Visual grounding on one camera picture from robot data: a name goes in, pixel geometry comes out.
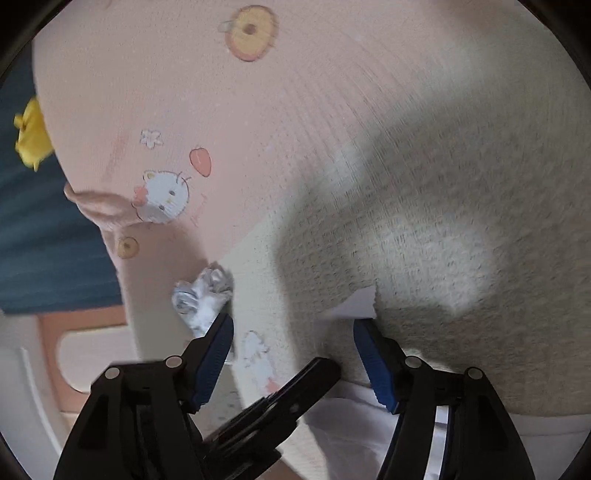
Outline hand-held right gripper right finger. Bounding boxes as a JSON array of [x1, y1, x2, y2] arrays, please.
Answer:
[[353, 318, 536, 480]]

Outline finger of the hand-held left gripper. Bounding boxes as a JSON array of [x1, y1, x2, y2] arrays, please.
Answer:
[[208, 357, 343, 459]]

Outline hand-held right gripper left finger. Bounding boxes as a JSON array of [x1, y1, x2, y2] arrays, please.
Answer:
[[53, 313, 234, 480]]

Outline white shirt with navy trim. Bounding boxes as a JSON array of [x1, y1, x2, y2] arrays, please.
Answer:
[[295, 286, 555, 480]]

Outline small white blue-patterned cloth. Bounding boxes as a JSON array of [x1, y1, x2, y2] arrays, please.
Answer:
[[172, 263, 234, 343]]

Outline dark blue curtain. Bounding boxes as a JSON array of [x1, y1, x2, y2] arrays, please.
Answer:
[[0, 65, 124, 315]]

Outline pink cream printed blanket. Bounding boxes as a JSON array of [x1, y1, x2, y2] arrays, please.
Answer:
[[30, 0, 591, 480]]

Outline yellow plush toy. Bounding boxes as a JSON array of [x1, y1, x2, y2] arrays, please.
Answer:
[[14, 97, 54, 172]]

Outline pink white bed frame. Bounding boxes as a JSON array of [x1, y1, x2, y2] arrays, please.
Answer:
[[0, 309, 140, 462]]

